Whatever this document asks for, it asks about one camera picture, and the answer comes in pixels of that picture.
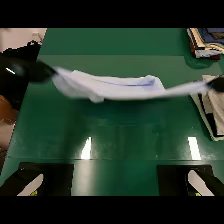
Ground heap of clothes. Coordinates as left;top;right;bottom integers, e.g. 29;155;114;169
190;74;224;142
186;27;224;61

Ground white shirt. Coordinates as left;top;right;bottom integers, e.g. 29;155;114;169
50;66;215;104

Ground black garment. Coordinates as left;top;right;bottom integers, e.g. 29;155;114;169
0;39;43;112

